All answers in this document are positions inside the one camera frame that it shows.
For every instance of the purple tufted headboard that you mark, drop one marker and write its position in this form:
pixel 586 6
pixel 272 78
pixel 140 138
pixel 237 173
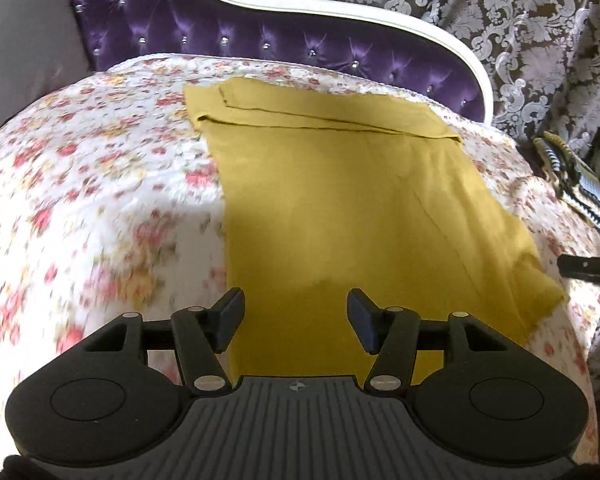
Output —
pixel 220 25

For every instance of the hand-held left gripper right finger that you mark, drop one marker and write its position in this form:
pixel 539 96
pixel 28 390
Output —
pixel 362 317

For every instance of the floral blanket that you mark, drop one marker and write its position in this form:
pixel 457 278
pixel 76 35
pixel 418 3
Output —
pixel 105 200

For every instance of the mustard yellow sweater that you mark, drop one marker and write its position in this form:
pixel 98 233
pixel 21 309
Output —
pixel 355 200

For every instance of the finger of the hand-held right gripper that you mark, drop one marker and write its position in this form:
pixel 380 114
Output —
pixel 587 266

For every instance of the grey cushion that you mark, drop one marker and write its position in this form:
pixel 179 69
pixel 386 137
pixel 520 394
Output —
pixel 25 35

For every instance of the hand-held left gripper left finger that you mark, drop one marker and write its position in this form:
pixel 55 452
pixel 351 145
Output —
pixel 228 317

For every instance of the striped knit cloth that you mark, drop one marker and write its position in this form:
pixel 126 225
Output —
pixel 575 180

